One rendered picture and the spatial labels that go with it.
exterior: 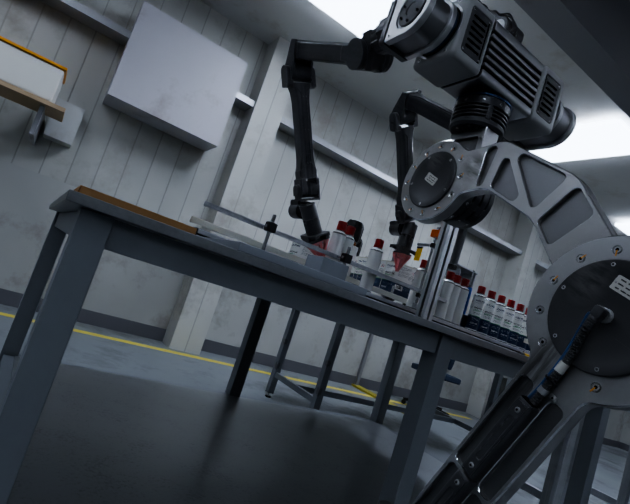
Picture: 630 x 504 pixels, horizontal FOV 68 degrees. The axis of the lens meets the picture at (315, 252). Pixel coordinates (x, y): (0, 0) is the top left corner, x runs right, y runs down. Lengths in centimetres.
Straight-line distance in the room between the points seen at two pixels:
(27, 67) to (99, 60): 92
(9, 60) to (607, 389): 381
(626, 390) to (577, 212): 30
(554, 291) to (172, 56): 401
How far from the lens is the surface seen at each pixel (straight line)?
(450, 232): 178
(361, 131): 568
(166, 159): 465
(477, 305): 217
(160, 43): 447
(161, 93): 436
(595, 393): 75
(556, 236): 89
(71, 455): 142
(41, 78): 394
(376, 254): 174
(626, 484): 331
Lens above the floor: 77
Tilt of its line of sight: 6 degrees up
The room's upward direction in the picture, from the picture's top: 18 degrees clockwise
